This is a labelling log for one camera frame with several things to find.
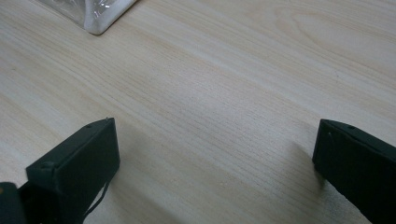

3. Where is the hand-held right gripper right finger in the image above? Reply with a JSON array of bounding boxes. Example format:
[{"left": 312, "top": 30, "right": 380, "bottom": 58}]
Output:
[{"left": 312, "top": 119, "right": 396, "bottom": 224}]

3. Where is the clear plastic bag white trim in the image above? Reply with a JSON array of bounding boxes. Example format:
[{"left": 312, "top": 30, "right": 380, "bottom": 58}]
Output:
[{"left": 36, "top": 0, "right": 138, "bottom": 35}]

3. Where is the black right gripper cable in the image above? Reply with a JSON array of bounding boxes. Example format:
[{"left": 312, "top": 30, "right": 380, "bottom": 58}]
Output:
[{"left": 83, "top": 180, "right": 111, "bottom": 220}]

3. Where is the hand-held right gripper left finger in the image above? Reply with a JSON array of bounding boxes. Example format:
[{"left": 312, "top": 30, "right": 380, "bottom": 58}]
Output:
[{"left": 25, "top": 117, "right": 121, "bottom": 224}]

